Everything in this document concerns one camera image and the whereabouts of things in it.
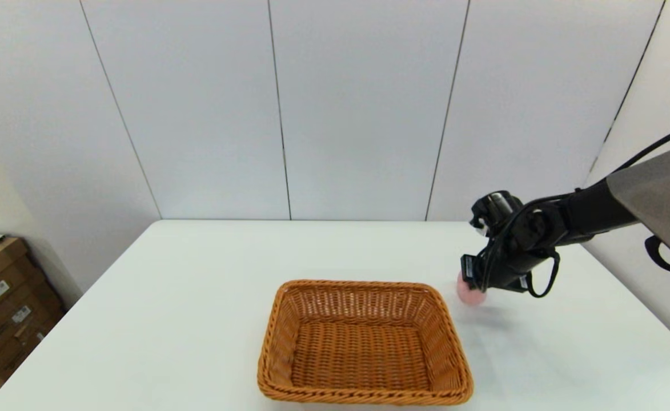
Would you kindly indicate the pink toy peach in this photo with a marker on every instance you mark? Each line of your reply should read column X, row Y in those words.
column 470, row 297

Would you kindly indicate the orange woven wicker basket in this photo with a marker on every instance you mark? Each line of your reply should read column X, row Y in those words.
column 363, row 348

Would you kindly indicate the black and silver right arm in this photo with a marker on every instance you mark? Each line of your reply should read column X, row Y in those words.
column 654, row 194

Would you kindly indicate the large labelled cardboard box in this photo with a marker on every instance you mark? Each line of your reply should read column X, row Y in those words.
column 15, row 325

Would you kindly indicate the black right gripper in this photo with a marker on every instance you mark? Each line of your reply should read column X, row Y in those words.
column 509, row 268

